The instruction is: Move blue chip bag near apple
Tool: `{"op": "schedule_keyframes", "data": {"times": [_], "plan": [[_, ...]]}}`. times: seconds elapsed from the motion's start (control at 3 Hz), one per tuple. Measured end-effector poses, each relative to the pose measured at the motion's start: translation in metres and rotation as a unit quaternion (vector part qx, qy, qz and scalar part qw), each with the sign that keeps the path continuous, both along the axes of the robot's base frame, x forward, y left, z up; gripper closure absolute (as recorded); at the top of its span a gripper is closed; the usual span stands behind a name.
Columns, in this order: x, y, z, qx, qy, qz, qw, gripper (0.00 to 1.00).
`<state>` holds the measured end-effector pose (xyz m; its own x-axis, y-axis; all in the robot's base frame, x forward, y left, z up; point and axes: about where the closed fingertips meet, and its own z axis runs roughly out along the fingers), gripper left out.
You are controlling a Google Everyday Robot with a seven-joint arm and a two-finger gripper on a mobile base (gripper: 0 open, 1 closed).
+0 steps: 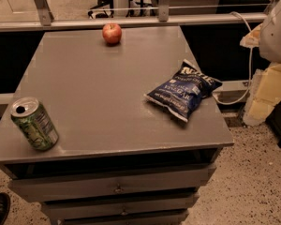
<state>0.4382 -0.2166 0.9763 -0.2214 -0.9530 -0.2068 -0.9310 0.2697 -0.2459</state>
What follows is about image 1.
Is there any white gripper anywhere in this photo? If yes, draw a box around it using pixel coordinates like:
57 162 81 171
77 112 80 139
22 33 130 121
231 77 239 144
240 0 281 126

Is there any blue chip bag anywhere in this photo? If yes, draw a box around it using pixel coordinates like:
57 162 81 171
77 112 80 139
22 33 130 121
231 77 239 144
145 59 222 123

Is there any red apple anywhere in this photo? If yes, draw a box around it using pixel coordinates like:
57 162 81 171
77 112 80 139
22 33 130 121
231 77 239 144
102 23 122 44

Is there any black office chair base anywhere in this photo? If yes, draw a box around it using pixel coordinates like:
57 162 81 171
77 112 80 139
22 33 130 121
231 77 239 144
88 0 114 19

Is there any grey drawer cabinet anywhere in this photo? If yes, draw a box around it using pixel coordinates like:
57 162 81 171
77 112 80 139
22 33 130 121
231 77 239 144
0 27 233 225

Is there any green soda can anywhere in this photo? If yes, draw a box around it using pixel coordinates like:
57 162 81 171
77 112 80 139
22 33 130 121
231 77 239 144
10 97 59 151

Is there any white cable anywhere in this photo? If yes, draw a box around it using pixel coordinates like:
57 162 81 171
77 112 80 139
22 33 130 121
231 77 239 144
213 11 257 106

